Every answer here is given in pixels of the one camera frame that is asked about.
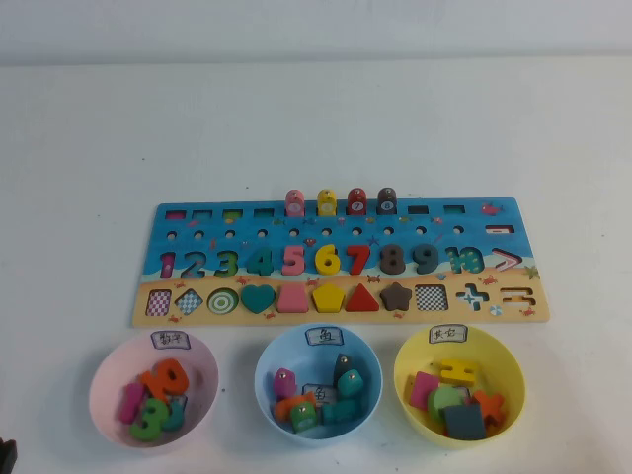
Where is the dark blue-grey wooden number nine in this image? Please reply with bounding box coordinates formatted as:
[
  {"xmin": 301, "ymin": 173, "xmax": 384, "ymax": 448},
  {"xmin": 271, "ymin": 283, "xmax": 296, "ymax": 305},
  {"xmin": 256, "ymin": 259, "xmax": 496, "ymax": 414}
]
[{"xmin": 412, "ymin": 245, "xmax": 439, "ymax": 276}]

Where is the magenta wooden number one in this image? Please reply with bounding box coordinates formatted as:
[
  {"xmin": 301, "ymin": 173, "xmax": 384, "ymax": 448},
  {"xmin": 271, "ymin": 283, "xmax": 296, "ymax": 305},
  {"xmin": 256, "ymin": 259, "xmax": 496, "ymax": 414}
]
[{"xmin": 118, "ymin": 382, "xmax": 147, "ymax": 425}]

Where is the blue wooden number two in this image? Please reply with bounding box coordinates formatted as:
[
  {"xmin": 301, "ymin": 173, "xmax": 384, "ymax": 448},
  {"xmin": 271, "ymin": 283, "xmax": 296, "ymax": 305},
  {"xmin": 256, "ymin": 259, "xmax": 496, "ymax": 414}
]
[{"xmin": 162, "ymin": 399, "xmax": 187, "ymax": 432}]

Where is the pink wooden trapezoid piece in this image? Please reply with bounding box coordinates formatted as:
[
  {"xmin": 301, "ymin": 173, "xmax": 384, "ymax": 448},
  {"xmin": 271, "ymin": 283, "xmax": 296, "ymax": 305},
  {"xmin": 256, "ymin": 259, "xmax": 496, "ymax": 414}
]
[{"xmin": 276, "ymin": 284, "xmax": 311, "ymax": 314}]

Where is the colourful wooden puzzle board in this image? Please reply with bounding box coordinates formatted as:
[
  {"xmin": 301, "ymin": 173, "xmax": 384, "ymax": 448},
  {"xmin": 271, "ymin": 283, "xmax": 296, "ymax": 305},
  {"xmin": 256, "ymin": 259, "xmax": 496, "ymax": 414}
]
[{"xmin": 130, "ymin": 197, "xmax": 552, "ymax": 328}]

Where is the green wooden fish piece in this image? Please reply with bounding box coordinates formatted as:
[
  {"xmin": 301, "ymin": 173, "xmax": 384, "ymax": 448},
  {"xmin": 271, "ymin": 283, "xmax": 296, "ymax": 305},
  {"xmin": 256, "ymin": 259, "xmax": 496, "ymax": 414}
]
[{"xmin": 289, "ymin": 402, "xmax": 316, "ymax": 435}]

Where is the orange wooden number ten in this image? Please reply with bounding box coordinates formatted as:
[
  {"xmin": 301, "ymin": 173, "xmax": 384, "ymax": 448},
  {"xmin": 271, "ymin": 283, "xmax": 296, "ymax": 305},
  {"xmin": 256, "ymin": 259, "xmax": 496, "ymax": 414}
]
[{"xmin": 140, "ymin": 358, "xmax": 190, "ymax": 400}]

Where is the yellow wooden equals sign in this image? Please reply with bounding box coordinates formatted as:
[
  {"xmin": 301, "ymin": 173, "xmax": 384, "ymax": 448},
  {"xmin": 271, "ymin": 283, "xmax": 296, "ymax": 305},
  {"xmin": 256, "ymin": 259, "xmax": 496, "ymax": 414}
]
[{"xmin": 438, "ymin": 358, "xmax": 480, "ymax": 387}]

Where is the blue-green wooden fish piece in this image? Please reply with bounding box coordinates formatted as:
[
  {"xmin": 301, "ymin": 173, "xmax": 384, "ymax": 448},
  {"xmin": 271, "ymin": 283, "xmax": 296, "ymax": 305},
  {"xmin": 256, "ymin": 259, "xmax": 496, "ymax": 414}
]
[{"xmin": 320, "ymin": 398, "xmax": 359, "ymax": 426}]

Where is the paper label on yellow rim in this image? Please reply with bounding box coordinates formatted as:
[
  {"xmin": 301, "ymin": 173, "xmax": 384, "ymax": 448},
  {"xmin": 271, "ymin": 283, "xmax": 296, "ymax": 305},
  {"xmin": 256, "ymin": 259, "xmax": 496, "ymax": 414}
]
[{"xmin": 428, "ymin": 324, "xmax": 469, "ymax": 345}]

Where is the pink wooden square piece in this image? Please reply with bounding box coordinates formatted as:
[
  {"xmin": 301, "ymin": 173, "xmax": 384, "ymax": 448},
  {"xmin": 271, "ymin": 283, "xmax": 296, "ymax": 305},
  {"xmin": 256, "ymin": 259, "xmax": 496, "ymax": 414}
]
[{"xmin": 407, "ymin": 370, "xmax": 440, "ymax": 411}]

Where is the teal wooden number four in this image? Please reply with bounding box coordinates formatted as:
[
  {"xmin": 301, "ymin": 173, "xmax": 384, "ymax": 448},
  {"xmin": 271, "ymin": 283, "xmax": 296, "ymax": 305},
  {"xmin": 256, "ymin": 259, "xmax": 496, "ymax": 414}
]
[{"xmin": 246, "ymin": 246, "xmax": 277, "ymax": 277}]

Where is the magenta wooden fish piece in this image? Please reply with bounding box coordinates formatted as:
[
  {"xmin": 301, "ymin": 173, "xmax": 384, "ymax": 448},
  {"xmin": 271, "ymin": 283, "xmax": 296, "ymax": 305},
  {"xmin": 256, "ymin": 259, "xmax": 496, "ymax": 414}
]
[{"xmin": 273, "ymin": 367, "xmax": 297, "ymax": 401}]

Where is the teal wooden heart piece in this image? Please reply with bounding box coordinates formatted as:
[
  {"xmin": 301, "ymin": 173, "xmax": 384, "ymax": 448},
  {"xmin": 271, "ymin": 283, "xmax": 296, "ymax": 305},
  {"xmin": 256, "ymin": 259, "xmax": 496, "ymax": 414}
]
[{"xmin": 240, "ymin": 284, "xmax": 277, "ymax": 315}]

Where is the yellow plastic bowl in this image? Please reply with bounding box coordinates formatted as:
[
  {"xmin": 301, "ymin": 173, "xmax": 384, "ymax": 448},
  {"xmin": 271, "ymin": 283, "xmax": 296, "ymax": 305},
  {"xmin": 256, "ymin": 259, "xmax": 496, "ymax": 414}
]
[{"xmin": 393, "ymin": 324, "xmax": 527, "ymax": 449}]

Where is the dark grey wooden square piece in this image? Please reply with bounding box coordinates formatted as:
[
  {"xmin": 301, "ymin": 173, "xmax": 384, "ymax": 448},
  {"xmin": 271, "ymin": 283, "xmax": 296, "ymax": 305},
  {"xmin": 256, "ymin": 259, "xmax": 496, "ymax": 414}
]
[{"xmin": 442, "ymin": 403, "xmax": 489, "ymax": 441}]

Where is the pink plastic bowl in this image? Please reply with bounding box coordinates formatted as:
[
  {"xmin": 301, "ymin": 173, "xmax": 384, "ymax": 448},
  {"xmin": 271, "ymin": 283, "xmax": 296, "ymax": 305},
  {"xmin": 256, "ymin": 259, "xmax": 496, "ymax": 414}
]
[{"xmin": 88, "ymin": 331, "xmax": 220, "ymax": 449}]

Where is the yellow wooden pentagon piece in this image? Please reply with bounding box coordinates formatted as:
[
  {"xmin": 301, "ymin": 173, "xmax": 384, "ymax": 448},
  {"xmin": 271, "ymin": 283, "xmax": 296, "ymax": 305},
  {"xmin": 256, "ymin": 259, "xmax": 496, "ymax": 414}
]
[{"xmin": 311, "ymin": 283, "xmax": 346, "ymax": 314}]

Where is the orange wooden fish piece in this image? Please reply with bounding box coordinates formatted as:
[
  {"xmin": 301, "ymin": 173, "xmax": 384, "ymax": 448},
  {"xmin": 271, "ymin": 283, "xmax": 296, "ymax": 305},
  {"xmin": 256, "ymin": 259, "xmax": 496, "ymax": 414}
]
[{"xmin": 274, "ymin": 394, "xmax": 317, "ymax": 424}]

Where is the green wooden number three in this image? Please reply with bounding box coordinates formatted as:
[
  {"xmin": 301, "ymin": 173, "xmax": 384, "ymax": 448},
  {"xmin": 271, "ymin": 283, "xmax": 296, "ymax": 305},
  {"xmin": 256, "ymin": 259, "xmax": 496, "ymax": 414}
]
[{"xmin": 129, "ymin": 397, "xmax": 172, "ymax": 440}]

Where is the red wooden triangle piece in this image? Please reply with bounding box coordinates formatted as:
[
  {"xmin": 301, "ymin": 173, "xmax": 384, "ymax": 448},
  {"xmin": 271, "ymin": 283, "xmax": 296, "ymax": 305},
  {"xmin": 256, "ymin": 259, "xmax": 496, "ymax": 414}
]
[{"xmin": 344, "ymin": 282, "xmax": 381, "ymax": 313}]

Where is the green wooden circle piece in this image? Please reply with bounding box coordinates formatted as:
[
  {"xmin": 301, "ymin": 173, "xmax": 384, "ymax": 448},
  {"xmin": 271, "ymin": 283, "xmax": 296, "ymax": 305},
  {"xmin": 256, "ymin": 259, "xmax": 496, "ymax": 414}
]
[{"xmin": 427, "ymin": 385, "xmax": 465, "ymax": 424}]

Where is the yellow wooden number six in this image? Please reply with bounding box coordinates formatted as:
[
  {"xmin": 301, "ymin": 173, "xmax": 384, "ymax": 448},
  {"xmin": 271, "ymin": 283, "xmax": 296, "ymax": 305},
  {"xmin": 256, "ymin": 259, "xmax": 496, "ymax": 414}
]
[{"xmin": 314, "ymin": 245, "xmax": 342, "ymax": 277}]

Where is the brown wooden star piece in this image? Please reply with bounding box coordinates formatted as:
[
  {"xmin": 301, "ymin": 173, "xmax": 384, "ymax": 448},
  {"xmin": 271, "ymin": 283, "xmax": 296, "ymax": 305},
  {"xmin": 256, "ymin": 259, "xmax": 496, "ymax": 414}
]
[{"xmin": 379, "ymin": 281, "xmax": 414, "ymax": 313}]

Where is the teal wooden fish piece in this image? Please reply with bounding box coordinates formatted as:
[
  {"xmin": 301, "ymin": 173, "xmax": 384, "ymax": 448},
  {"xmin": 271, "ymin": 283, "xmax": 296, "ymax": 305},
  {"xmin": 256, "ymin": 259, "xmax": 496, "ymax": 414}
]
[{"xmin": 337, "ymin": 369, "xmax": 365, "ymax": 399}]

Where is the orange wooden plus sign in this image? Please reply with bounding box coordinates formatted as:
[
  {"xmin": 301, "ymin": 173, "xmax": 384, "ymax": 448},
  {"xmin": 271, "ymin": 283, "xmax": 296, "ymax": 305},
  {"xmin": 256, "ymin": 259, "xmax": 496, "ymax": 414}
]
[{"xmin": 471, "ymin": 389, "xmax": 506, "ymax": 429}]

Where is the pink wooden fish piece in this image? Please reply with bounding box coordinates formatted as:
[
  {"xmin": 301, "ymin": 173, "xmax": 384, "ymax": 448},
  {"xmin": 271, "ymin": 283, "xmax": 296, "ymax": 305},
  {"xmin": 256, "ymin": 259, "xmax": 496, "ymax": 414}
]
[{"xmin": 284, "ymin": 188, "xmax": 306, "ymax": 218}]

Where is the pink wooden number five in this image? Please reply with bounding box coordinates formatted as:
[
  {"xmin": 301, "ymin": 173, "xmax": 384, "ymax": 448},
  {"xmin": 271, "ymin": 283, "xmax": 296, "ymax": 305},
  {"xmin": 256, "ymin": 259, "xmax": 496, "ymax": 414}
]
[{"xmin": 280, "ymin": 245, "xmax": 307, "ymax": 277}]

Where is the brown wooden fish piece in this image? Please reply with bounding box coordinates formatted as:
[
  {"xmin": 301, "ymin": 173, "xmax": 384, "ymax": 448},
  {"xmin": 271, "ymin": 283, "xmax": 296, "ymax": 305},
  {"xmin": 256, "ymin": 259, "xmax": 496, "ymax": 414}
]
[{"xmin": 376, "ymin": 187, "xmax": 399, "ymax": 216}]

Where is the red wooden fish piece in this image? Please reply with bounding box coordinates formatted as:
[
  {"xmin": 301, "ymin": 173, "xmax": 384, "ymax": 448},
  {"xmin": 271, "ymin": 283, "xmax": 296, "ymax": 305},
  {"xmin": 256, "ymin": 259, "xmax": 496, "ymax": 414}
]
[{"xmin": 346, "ymin": 187, "xmax": 367, "ymax": 217}]

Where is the red wooden number seven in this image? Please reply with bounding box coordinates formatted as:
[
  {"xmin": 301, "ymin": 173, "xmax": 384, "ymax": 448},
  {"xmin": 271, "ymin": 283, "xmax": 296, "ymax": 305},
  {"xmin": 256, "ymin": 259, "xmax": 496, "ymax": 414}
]
[{"xmin": 345, "ymin": 244, "xmax": 371, "ymax": 277}]

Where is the blue plastic bowl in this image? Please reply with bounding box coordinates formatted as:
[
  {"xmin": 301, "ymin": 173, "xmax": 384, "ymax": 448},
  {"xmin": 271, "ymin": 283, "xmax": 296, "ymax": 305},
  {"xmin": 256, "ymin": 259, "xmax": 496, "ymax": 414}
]
[{"xmin": 254, "ymin": 323, "xmax": 384, "ymax": 448}]

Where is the dark grey wooden fish piece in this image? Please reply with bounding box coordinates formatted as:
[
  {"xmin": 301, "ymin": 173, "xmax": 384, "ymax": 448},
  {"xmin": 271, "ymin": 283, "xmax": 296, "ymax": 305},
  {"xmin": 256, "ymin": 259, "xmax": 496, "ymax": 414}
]
[{"xmin": 332, "ymin": 353, "xmax": 357, "ymax": 384}]

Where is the paper label inside blue bowl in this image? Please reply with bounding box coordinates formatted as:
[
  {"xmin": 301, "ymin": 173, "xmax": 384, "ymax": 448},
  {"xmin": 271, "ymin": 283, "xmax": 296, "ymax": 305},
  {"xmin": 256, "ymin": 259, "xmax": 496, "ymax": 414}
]
[{"xmin": 301, "ymin": 382, "xmax": 340, "ymax": 407}]

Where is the paper label on pink rim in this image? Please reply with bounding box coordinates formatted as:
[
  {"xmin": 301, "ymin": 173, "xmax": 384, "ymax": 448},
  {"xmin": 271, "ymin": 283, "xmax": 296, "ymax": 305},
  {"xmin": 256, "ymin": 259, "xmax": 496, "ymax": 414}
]
[{"xmin": 150, "ymin": 330, "xmax": 193, "ymax": 352}]

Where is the paper label on blue rim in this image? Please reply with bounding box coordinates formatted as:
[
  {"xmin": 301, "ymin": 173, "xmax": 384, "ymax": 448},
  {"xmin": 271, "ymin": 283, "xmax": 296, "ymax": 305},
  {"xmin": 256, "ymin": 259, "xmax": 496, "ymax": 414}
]
[{"xmin": 305, "ymin": 326, "xmax": 346, "ymax": 347}]

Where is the brown wooden number eight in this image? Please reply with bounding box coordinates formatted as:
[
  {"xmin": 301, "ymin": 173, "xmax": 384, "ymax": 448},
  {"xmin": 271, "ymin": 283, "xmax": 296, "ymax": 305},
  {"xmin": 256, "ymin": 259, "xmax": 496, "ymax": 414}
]
[{"xmin": 379, "ymin": 244, "xmax": 407, "ymax": 276}]

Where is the yellow wooden fish piece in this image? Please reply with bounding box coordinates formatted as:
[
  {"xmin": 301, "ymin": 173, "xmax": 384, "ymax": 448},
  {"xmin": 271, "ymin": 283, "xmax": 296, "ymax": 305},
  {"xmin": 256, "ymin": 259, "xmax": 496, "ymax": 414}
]
[{"xmin": 316, "ymin": 188, "xmax": 338, "ymax": 217}]

